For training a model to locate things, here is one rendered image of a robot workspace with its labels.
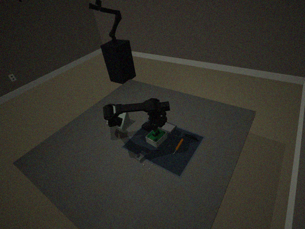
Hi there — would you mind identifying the green circuit board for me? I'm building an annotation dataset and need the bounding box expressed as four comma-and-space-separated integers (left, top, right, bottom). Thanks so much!
146, 129, 166, 142

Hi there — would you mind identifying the dark blue work mat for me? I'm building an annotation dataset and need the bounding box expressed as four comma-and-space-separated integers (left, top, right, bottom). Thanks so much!
121, 127, 205, 178

